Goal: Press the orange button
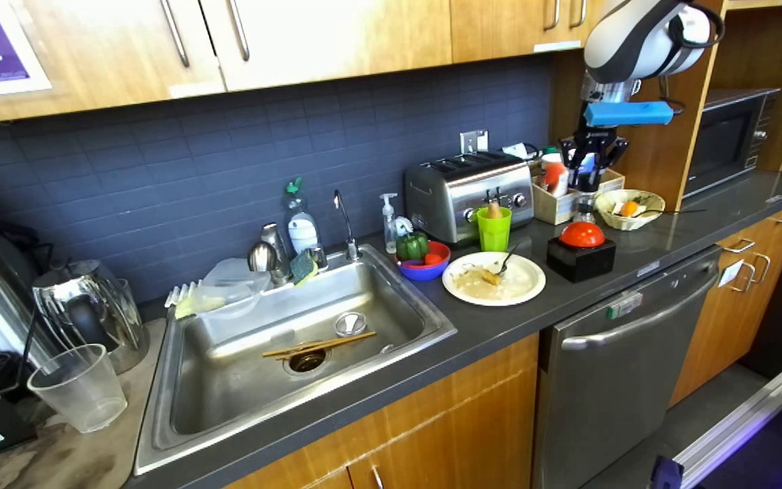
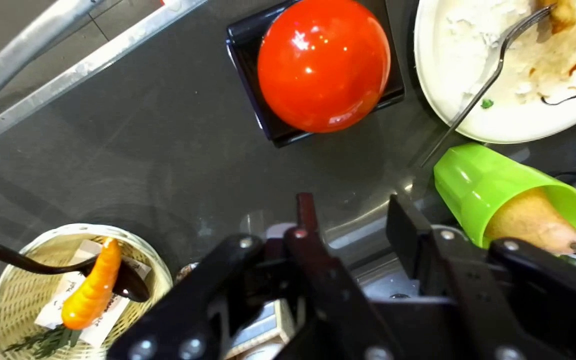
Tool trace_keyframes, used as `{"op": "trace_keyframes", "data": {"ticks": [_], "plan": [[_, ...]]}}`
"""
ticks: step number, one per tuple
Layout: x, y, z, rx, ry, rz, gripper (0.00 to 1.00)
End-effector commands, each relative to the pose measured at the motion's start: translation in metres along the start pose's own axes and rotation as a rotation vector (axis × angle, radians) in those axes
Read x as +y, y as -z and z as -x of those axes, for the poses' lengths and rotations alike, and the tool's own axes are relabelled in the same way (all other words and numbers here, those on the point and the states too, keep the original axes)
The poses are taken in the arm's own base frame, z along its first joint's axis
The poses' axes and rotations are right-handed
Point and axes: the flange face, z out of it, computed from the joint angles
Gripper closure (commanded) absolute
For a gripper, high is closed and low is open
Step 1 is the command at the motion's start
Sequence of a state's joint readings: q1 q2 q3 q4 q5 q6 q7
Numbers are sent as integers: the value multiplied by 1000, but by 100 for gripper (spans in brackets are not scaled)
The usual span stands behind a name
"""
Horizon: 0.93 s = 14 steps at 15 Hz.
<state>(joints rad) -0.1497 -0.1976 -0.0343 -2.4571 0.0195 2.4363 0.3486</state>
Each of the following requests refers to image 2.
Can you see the black square tray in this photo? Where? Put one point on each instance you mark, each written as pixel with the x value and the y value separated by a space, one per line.
pixel 255 80

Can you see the orange toy carrot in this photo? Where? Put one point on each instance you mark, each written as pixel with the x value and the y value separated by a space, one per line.
pixel 92 286

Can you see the bowl with food scraps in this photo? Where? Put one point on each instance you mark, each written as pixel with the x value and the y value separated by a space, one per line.
pixel 15 300

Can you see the stainless dishwasher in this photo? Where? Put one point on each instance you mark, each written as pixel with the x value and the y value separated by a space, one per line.
pixel 81 66

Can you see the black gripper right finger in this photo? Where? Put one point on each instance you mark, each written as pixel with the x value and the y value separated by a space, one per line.
pixel 501 307

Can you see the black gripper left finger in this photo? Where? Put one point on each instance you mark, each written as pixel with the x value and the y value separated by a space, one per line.
pixel 288 300

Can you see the black spoon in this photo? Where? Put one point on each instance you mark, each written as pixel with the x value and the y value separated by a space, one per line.
pixel 15 256

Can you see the green plastic cup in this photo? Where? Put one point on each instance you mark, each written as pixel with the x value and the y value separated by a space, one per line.
pixel 480 183

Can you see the red tomato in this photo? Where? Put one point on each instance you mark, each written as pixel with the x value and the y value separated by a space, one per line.
pixel 322 64

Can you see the silver fork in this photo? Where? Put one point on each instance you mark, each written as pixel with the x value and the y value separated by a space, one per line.
pixel 489 80

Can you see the green herb sprig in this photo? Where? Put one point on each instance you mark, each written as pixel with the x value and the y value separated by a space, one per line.
pixel 41 340

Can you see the white dirty plate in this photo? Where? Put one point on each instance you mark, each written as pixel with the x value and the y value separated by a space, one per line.
pixel 501 73

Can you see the tan toy pear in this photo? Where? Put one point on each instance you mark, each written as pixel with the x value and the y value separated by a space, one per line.
pixel 531 220

